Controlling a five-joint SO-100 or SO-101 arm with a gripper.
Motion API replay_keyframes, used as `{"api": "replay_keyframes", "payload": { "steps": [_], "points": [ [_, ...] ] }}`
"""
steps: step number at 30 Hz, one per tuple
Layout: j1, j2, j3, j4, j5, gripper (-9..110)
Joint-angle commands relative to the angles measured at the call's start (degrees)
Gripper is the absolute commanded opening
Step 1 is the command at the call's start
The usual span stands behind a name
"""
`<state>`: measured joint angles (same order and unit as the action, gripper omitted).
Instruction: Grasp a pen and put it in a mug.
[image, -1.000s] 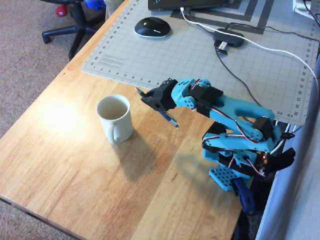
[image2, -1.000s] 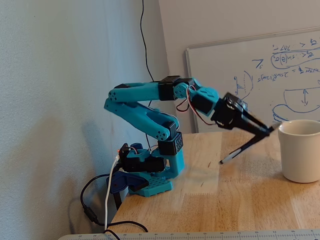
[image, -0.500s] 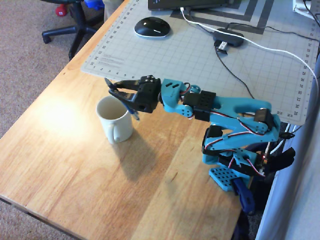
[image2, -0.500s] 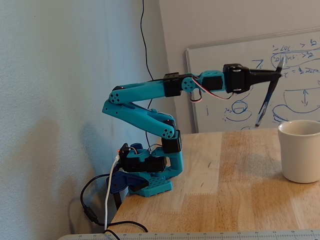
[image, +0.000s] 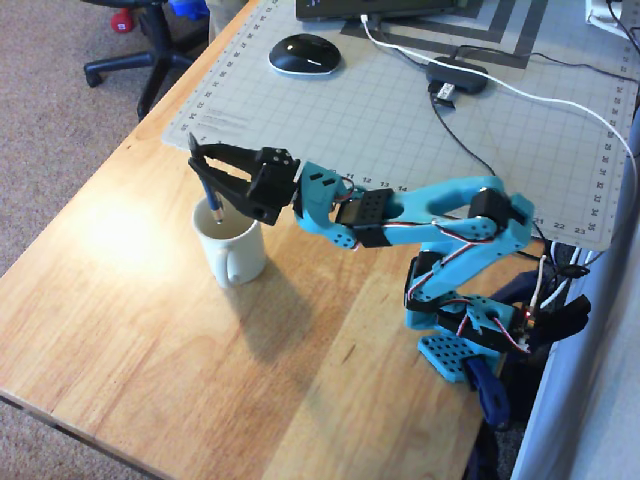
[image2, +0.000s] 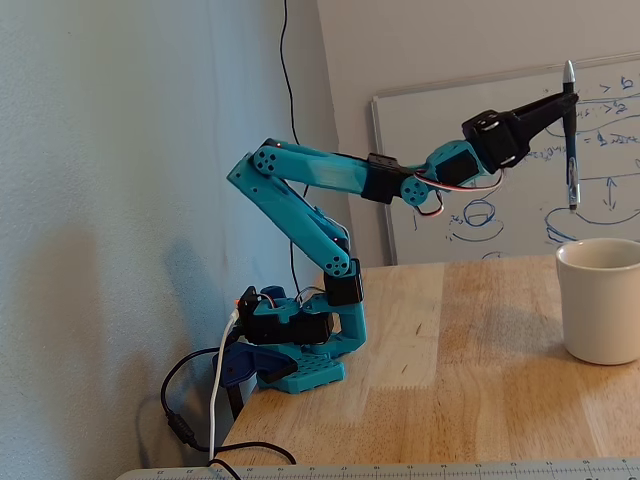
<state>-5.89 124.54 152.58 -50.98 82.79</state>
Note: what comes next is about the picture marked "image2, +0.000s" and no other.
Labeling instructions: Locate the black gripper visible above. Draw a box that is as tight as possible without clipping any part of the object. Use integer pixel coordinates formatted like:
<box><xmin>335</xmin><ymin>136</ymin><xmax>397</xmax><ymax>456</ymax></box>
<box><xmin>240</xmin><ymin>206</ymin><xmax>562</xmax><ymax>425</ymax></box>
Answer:
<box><xmin>460</xmin><ymin>92</ymin><xmax>582</xmax><ymax>175</ymax></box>

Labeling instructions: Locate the black and blue pen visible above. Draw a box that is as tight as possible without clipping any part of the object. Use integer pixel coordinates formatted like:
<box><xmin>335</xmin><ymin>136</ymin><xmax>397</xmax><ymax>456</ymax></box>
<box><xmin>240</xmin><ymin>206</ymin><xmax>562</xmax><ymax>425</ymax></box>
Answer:
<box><xmin>562</xmin><ymin>59</ymin><xmax>584</xmax><ymax>214</ymax></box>

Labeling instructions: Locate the white ceramic mug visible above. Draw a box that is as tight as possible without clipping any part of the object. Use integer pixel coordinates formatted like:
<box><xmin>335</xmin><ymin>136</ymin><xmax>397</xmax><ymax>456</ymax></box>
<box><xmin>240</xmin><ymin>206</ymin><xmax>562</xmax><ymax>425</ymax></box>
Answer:
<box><xmin>554</xmin><ymin>238</ymin><xmax>640</xmax><ymax>366</ymax></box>

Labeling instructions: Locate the whiteboard with blue drawings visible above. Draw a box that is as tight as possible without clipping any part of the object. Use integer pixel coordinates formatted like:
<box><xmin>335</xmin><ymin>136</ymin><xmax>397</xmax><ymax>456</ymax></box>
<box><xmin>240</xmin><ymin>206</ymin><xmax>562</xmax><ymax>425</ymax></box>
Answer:
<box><xmin>369</xmin><ymin>52</ymin><xmax>640</xmax><ymax>267</ymax></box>

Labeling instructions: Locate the grey gridded cutting mat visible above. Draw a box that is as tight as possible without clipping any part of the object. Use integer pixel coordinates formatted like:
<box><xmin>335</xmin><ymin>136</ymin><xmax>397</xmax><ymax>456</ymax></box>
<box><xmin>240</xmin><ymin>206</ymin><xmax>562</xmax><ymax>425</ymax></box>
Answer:
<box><xmin>115</xmin><ymin>457</ymin><xmax>640</xmax><ymax>480</ymax></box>

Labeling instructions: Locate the blue table clamp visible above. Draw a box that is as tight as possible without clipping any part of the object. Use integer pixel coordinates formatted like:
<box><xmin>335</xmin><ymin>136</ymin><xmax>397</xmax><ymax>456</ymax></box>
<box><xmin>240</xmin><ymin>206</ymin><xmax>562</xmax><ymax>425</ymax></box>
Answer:
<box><xmin>212</xmin><ymin>342</ymin><xmax>299</xmax><ymax>419</ymax></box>

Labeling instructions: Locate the thin black wall cable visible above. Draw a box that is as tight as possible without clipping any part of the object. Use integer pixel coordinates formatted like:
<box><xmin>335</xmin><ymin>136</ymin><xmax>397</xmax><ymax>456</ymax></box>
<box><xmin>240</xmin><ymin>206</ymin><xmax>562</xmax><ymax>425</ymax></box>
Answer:
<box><xmin>279</xmin><ymin>0</ymin><xmax>310</xmax><ymax>296</ymax></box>

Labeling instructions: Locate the white USB cable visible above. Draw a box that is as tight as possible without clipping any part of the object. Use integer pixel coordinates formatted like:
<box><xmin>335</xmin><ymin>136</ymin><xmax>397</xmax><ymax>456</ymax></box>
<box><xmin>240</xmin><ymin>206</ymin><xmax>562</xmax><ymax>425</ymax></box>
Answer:
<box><xmin>207</xmin><ymin>307</ymin><xmax>242</xmax><ymax>465</ymax></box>

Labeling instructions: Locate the black power cable with ferrite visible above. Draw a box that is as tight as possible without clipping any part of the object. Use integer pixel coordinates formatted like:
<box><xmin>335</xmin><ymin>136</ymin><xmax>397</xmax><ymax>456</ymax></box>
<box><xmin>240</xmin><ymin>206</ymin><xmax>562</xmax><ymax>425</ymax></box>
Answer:
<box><xmin>160</xmin><ymin>347</ymin><xmax>297</xmax><ymax>480</ymax></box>

